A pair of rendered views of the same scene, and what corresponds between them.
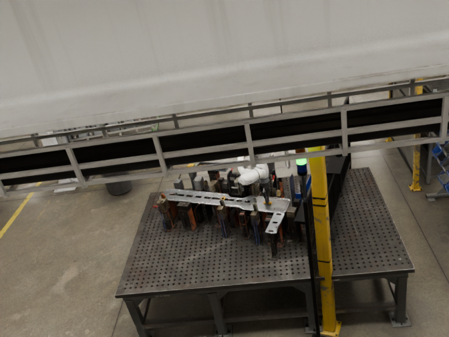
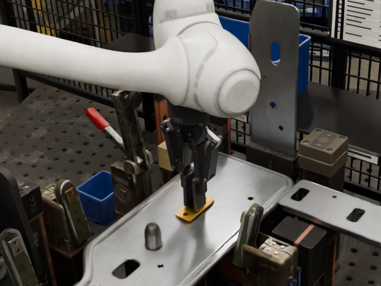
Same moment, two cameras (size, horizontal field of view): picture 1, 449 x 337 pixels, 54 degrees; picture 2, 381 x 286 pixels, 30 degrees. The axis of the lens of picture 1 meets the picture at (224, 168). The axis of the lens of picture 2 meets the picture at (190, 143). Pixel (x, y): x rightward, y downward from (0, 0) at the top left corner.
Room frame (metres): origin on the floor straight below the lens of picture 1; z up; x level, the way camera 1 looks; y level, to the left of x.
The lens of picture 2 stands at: (3.19, 0.75, 1.84)
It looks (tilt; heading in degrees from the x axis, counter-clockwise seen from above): 32 degrees down; 281
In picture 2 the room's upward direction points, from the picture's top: 4 degrees counter-clockwise
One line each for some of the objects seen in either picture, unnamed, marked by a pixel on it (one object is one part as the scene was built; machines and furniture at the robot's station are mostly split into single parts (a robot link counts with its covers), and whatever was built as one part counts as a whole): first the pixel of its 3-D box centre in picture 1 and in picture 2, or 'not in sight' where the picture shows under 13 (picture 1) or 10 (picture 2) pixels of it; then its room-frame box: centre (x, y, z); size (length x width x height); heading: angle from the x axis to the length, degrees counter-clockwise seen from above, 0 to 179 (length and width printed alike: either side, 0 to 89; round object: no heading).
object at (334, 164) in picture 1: (335, 158); not in sight; (3.20, -0.94, 1.46); 0.36 x 0.15 x 0.18; 152
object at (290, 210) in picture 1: (293, 225); (320, 209); (3.16, -0.51, 0.88); 0.08 x 0.08 x 0.36; 62
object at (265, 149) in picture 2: not in sight; (271, 204); (3.26, -0.56, 0.85); 0.12 x 0.03 x 0.30; 152
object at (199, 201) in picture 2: not in sight; (198, 192); (3.39, -0.33, 1.05); 0.03 x 0.01 x 0.07; 62
